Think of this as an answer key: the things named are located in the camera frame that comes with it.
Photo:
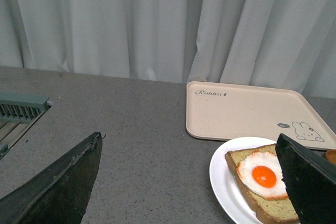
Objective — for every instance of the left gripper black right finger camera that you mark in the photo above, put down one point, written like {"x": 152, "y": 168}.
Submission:
{"x": 309, "y": 180}

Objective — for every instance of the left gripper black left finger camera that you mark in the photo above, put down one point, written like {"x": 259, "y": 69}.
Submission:
{"x": 61, "y": 192}

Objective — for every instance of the bread slice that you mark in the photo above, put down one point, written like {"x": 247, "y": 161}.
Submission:
{"x": 267, "y": 211}
{"x": 330, "y": 155}

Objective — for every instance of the white round plate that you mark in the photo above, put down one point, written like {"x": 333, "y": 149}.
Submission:
{"x": 223, "y": 182}

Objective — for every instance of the fried egg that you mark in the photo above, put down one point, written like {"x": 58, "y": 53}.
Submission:
{"x": 261, "y": 173}

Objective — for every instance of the green dish rack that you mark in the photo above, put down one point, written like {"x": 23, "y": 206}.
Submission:
{"x": 19, "y": 112}

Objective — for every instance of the beige rabbit tray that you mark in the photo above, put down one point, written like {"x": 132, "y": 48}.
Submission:
{"x": 218, "y": 111}

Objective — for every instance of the grey-white curtain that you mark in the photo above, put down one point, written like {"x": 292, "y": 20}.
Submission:
{"x": 287, "y": 44}

